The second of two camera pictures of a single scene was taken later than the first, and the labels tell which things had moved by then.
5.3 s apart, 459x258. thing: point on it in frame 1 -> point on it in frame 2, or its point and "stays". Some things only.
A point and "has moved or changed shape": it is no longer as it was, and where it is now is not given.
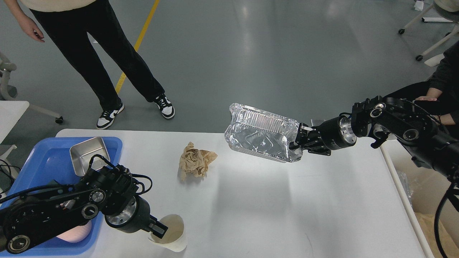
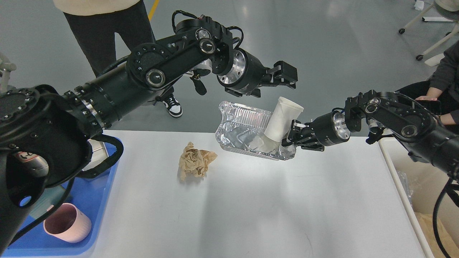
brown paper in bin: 427,223 stays
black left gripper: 134,217 -> 248,73
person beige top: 67,23 -> 93,24
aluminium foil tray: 263,133 has moved or changed shape
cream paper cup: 173,239 -> 279,125
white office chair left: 8,92 stays
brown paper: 193,162 stays
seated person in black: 443,85 stays
